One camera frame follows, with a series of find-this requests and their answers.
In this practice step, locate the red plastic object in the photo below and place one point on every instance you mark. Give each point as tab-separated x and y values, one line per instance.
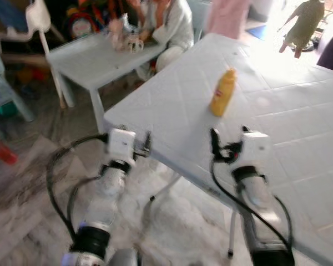
1	151

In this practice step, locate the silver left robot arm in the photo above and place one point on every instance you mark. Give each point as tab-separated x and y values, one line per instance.
105	205

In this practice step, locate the small white plastic table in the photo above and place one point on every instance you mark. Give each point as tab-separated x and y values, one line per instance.
94	62

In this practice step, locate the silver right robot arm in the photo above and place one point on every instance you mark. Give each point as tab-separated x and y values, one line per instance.
258	205

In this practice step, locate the blue cloth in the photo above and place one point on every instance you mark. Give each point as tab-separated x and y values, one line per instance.
8	15

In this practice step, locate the white plastic chair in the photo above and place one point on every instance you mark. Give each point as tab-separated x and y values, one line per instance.
39	16

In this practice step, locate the pale green plastic chair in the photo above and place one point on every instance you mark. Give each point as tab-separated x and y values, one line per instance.
1	83

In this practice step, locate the colourful toy vehicle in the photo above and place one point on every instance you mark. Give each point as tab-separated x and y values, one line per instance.
83	21

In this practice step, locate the seated person in white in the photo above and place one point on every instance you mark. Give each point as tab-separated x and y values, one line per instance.
175	27

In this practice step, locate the small white tabletop item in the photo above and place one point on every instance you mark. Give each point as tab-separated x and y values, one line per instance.
135	44

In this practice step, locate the pink garment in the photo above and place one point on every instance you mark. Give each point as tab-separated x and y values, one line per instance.
227	18

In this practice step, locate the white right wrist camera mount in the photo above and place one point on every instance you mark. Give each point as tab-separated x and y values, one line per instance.
255	149

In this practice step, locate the dark purple chair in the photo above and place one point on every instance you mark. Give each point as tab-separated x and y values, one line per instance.
332	52

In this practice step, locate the blue floor mat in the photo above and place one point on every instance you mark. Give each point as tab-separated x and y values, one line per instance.
257	32

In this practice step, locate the large white plastic table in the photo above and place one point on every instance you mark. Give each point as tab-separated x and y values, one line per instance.
277	138

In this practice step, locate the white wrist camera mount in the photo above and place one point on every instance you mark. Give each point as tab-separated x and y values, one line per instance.
255	149
121	147

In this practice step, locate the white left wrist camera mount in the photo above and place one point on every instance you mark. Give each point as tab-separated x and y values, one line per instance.
121	147

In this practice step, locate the yellow mustard squeeze bottle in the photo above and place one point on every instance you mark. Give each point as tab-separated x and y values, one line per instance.
223	93

